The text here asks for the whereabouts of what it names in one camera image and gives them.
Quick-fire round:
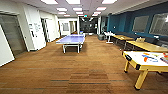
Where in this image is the blue ping pong table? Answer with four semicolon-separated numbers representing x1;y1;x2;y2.
54;34;87;54

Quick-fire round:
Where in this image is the glass door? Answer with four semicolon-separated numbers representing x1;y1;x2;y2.
0;13;28;58

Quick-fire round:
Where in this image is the ceiling light panel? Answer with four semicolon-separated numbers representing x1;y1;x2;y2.
55;7;68;12
72;7;84;12
95;6;108;12
63;13;72;17
101;0;118;4
77;13;85;17
91;12;100;17
64;0;81;4
39;0;59;5

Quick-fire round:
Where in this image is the white round table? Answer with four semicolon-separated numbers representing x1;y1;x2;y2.
103;31;116;44

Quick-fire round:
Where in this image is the yellow game table white top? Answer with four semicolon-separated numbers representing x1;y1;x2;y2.
123;50;168;91

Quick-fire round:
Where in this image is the white wall poster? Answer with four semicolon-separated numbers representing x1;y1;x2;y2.
33;22;41;33

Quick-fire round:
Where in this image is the dark waste bin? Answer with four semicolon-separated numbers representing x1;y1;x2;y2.
97;34;105;42

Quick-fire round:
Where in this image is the wooden table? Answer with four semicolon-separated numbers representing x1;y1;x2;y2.
125;39;168;53
111;34;134;46

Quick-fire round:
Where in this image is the dark sofa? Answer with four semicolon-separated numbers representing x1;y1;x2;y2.
146;34;168;44

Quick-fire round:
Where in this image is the dark glass wall window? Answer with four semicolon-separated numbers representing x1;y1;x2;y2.
132;15;150;34
148;12;168;37

